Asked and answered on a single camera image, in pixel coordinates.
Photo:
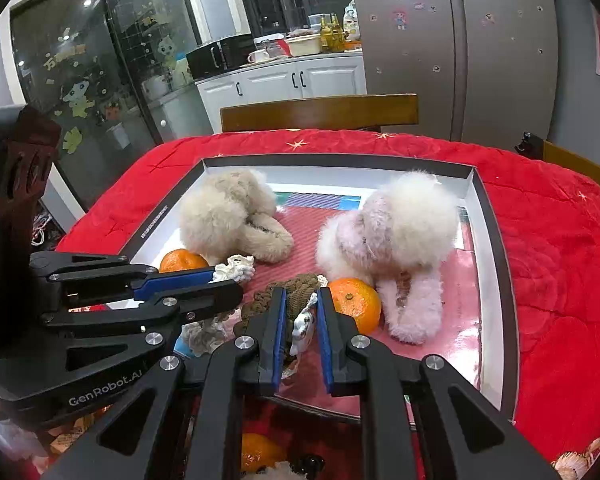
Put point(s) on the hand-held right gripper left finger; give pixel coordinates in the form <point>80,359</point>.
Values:
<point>279,340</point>

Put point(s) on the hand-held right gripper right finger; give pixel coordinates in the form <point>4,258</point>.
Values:
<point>325,340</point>

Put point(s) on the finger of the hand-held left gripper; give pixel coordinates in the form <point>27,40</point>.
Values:
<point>180,280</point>
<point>200,300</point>

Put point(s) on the small white figurine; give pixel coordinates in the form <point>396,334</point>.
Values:
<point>301,332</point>

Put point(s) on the cream plush toy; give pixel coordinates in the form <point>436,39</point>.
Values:
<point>220,210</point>

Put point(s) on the pink and white plush toy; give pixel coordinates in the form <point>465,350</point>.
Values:
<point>405,230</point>

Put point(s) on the black shallow cardboard box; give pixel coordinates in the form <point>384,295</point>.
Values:
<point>497,270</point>

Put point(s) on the orange mandarin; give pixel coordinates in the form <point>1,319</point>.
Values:
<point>357,305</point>
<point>257,452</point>
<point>180,261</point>

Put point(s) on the gold snack packet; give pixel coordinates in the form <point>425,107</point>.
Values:
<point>67,440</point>

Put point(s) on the white kitchen cabinet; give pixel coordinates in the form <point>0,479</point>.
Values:
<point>280,82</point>

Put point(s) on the glass sliding door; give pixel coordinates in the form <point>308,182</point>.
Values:
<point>105,70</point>

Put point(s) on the black microwave oven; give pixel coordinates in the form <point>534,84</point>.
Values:
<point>215,57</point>

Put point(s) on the white cup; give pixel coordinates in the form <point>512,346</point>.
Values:
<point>257,57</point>

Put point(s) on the red printed blanket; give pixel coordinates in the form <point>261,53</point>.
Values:
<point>555,260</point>

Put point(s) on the beige plastic basin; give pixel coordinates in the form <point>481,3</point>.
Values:
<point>304,46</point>

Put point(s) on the yellow liquid bottle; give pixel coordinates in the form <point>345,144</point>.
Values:
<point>325,35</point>
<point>337,34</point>

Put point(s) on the white plastic bag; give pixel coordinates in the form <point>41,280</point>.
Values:
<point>351,20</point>

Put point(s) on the silver refrigerator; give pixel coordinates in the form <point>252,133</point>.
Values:
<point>455,50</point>

